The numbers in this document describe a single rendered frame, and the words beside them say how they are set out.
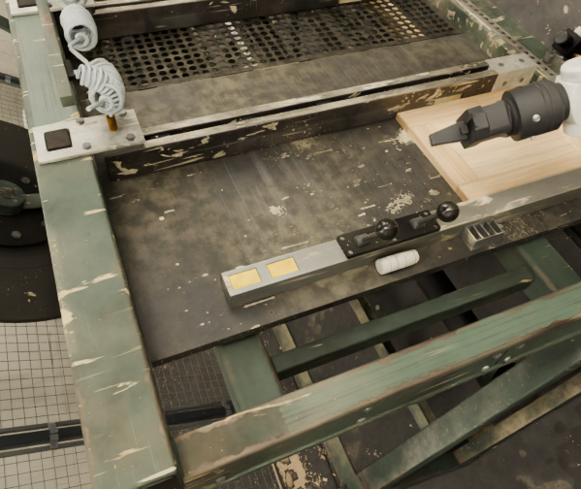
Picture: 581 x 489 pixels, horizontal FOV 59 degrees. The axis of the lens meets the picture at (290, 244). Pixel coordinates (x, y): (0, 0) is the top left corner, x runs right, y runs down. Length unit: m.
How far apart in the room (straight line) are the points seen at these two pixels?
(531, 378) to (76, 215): 1.19
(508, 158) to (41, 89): 1.02
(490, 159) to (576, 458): 1.45
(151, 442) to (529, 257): 0.81
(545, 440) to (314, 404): 1.73
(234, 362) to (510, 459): 1.78
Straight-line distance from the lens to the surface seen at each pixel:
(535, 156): 1.31
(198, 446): 0.75
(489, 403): 1.60
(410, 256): 0.97
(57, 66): 0.96
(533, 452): 2.45
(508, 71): 1.44
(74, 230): 0.90
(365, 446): 2.92
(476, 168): 1.21
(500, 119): 0.93
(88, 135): 1.05
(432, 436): 1.71
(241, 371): 0.88
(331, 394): 0.78
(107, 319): 0.79
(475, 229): 1.06
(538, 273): 1.14
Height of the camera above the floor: 2.21
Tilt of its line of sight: 42 degrees down
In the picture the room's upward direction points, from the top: 82 degrees counter-clockwise
